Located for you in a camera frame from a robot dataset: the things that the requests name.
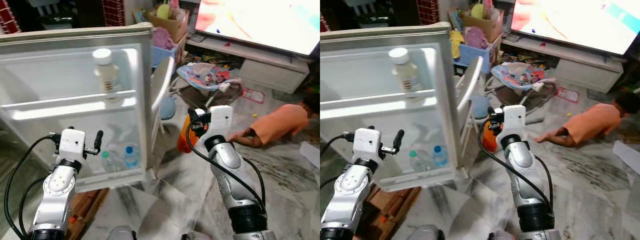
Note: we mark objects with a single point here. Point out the green-capped clear bottle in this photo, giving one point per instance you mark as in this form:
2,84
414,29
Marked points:
107,161
414,160

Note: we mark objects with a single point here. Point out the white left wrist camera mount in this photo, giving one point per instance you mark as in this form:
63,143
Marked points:
367,144
72,145

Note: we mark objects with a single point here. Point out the white-capped milky bottle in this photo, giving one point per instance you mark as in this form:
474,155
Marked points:
106,72
404,72

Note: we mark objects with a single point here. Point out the orange bottle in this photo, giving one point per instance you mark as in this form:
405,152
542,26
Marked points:
184,140
489,141

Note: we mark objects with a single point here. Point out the light blue bucket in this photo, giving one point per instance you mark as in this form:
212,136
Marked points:
481,106
168,107

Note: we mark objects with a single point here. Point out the blue plastic basket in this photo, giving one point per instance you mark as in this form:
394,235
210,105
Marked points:
472,54
160,56

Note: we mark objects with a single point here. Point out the flat screen television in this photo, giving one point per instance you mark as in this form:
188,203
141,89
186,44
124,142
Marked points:
575,22
260,22

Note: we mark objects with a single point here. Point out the grey left robot foot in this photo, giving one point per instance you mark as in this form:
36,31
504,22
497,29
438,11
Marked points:
426,233

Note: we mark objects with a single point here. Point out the white television stand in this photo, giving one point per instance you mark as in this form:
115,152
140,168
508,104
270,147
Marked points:
270,72
585,72

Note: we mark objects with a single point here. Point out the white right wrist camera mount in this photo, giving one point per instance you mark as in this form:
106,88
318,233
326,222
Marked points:
514,120
221,121

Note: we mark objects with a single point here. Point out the purple cloth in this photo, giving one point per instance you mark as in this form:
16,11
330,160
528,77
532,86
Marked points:
162,39
477,37

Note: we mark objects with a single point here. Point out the brown wooden crate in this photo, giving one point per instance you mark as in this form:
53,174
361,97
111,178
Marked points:
392,207
86,210

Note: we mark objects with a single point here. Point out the blue-capped clear bottle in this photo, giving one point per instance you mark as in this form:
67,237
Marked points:
131,157
440,156

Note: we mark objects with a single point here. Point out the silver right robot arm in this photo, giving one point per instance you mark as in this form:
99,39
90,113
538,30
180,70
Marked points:
525,170
232,175

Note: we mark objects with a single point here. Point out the white paper sheet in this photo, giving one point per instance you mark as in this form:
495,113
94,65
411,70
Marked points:
311,154
627,157

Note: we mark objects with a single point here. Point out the white plastic chair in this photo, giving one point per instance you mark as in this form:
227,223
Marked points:
469,85
161,85

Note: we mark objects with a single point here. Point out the red brick pillar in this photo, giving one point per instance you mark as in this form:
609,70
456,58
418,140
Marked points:
427,11
113,12

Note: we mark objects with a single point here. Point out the yellow-green toy ball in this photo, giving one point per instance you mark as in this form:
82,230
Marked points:
478,11
163,11

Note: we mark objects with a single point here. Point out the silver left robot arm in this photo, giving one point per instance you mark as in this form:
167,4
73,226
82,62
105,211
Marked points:
56,192
347,192

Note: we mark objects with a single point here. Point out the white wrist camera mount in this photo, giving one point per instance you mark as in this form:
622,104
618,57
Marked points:
72,145
221,121
367,144
514,120

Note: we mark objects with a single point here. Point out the grey robot foot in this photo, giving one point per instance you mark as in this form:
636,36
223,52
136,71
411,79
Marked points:
501,236
196,236
426,233

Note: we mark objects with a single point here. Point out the yellow cloth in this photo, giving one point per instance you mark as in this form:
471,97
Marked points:
456,44

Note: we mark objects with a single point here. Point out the child in orange shirt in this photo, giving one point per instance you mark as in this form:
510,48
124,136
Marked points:
282,122
595,122

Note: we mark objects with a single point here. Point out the grey right robot foot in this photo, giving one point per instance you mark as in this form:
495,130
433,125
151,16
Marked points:
196,236
501,236

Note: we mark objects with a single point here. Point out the pink card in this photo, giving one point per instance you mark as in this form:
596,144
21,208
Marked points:
253,95
567,94

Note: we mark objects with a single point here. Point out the colourful baby bouncer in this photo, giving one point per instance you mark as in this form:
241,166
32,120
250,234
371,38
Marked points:
207,77
520,77

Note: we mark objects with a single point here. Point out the brown cardboard box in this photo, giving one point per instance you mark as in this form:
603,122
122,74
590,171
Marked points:
172,27
482,27

